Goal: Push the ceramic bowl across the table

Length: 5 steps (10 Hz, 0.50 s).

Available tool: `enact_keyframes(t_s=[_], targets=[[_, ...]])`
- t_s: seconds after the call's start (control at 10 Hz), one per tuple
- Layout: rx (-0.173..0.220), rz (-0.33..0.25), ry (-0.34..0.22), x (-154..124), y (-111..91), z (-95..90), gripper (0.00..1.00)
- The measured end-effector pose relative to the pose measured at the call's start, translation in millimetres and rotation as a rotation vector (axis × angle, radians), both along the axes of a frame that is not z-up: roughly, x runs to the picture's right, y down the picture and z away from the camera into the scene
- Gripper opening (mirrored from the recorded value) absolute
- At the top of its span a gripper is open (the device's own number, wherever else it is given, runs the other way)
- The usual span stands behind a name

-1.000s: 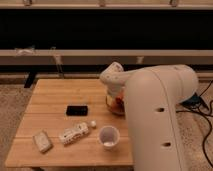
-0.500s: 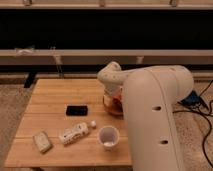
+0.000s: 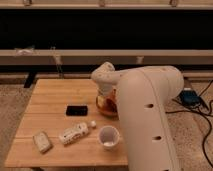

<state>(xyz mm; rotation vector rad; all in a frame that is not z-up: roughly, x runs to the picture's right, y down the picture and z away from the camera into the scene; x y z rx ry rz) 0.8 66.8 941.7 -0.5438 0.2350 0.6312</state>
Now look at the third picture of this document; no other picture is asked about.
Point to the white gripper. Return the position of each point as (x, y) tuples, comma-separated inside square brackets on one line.
[(105, 90)]

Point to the orange ceramic bowl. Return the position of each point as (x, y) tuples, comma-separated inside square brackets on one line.
[(106, 105)]

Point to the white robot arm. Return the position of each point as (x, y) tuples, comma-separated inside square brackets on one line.
[(140, 95)]

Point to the black rectangular phone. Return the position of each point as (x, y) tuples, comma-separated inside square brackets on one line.
[(77, 110)]

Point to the white paper cup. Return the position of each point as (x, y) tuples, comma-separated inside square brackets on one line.
[(108, 137)]

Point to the wooden table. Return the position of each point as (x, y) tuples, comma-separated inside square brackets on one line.
[(46, 111)]

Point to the blue power box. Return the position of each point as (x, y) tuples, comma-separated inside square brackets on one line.
[(189, 97)]

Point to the long metal rail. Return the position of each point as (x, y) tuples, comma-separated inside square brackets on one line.
[(29, 56)]

